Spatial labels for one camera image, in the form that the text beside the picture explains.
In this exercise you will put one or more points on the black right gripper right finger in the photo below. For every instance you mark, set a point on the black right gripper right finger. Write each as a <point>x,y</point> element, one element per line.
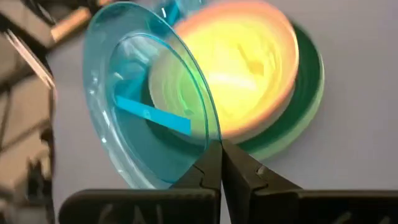
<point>311,208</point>

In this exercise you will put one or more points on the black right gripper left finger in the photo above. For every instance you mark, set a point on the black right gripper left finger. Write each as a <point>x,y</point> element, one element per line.
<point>140,208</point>

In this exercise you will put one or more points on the large green plastic plate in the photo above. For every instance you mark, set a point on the large green plastic plate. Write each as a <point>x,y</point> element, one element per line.
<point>304,102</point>

